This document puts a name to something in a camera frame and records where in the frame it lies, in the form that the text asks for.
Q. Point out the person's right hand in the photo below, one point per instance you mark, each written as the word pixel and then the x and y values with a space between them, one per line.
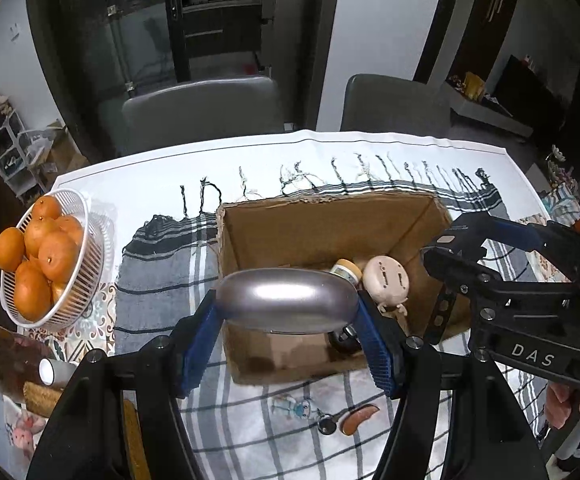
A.
pixel 575 402

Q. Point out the black flashlight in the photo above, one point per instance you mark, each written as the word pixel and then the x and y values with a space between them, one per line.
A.
pixel 345 342

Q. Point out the yellow bag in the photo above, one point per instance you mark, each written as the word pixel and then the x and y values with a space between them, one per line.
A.
pixel 474 85

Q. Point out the white plastic basket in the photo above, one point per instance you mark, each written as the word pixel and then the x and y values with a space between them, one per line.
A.
pixel 87 270

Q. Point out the grey dining chair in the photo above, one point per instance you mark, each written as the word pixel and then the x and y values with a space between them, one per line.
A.
pixel 395 105
pixel 205 110

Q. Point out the glass sliding door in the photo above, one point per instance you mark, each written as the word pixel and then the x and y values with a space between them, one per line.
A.
pixel 120 25

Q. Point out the pile of oranges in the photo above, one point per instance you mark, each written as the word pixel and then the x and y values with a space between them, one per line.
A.
pixel 40 255

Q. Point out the dark low cabinet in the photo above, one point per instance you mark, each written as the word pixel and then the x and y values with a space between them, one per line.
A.
pixel 490 105

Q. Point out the floral fabric tissue cover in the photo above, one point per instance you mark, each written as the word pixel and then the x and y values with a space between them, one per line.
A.
pixel 22 425

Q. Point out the brown cardboard box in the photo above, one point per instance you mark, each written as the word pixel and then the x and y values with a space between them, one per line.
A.
pixel 295 270

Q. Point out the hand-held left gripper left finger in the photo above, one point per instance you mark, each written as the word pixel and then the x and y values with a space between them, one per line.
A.
pixel 197 355

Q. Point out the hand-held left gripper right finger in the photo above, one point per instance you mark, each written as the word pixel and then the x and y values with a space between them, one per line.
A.
pixel 380 355

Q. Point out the white paper tube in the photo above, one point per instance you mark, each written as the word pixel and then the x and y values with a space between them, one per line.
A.
pixel 55 372

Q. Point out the key with brown fob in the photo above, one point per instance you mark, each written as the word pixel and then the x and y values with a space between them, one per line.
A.
pixel 355 419

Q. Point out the grey striped cloth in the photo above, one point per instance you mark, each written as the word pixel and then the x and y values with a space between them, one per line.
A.
pixel 170 280

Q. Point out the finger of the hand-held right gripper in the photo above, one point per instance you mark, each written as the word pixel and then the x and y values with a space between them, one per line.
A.
pixel 460 267
pixel 515 235

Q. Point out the white pill bottle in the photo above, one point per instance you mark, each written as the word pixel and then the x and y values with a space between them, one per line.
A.
pixel 346 271

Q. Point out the white shoe rack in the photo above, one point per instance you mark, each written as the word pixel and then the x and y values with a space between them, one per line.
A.
pixel 17 150

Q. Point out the silver oval case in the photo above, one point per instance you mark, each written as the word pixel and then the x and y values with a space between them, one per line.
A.
pixel 287 300

